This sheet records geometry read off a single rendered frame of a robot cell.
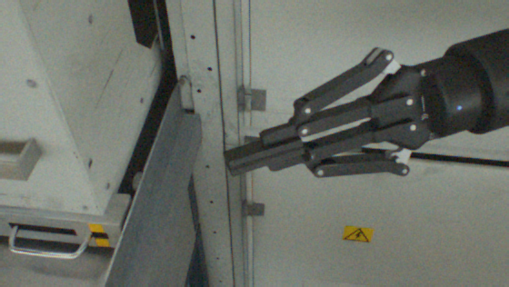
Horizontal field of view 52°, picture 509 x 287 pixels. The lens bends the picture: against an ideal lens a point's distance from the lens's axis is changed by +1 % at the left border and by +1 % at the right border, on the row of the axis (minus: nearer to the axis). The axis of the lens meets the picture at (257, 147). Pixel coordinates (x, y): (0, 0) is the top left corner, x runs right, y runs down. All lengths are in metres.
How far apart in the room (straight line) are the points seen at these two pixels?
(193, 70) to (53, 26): 0.35
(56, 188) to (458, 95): 0.47
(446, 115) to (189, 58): 0.46
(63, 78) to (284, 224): 0.67
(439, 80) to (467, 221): 0.63
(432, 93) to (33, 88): 0.38
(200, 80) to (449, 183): 0.48
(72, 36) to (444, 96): 0.37
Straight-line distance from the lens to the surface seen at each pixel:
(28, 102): 0.58
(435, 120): 0.52
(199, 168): 1.03
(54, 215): 0.72
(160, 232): 0.77
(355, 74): 0.48
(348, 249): 1.18
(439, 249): 1.18
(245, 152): 0.46
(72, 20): 0.58
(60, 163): 0.64
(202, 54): 0.83
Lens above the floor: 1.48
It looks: 48 degrees down
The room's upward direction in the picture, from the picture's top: straight up
